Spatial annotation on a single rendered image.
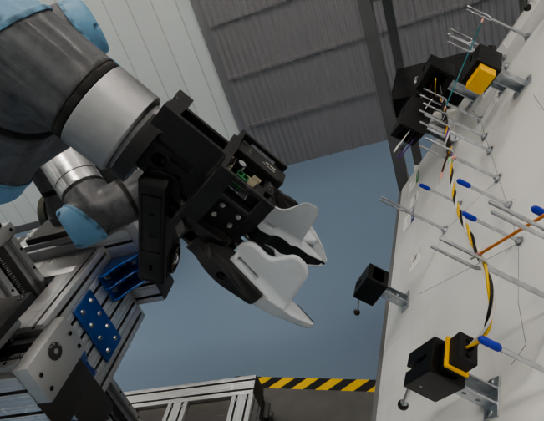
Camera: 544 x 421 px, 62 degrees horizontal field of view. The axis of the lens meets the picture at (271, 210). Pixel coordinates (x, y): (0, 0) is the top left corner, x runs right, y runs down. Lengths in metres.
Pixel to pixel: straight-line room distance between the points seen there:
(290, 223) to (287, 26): 3.55
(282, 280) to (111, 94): 0.19
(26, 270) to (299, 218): 0.98
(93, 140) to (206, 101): 3.91
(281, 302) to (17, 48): 0.27
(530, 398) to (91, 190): 0.64
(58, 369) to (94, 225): 0.35
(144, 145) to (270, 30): 3.63
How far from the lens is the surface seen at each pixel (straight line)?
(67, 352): 1.02
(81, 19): 1.00
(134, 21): 4.31
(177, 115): 0.35
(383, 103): 1.41
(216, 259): 0.36
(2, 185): 0.46
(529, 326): 0.58
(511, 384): 0.57
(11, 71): 0.38
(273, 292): 0.38
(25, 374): 0.95
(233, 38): 4.02
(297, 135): 4.16
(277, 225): 0.44
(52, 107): 0.37
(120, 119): 0.35
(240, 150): 0.37
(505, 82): 0.99
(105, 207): 0.75
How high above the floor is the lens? 1.56
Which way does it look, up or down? 26 degrees down
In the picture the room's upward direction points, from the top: 21 degrees counter-clockwise
